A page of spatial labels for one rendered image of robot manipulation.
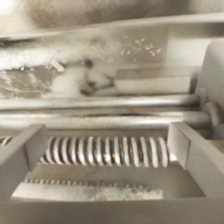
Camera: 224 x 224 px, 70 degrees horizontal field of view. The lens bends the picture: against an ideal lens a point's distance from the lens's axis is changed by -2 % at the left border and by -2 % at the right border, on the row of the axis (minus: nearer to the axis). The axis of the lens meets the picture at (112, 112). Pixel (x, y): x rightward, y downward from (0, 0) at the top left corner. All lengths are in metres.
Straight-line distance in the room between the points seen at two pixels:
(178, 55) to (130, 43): 0.14
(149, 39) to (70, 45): 0.22
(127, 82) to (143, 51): 0.10
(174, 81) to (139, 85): 0.09
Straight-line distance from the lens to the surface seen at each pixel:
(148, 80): 0.44
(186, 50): 0.50
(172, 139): 0.16
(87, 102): 0.32
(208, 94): 0.32
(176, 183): 0.30
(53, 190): 0.29
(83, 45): 0.49
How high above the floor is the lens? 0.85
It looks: 49 degrees down
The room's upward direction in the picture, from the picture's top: 172 degrees counter-clockwise
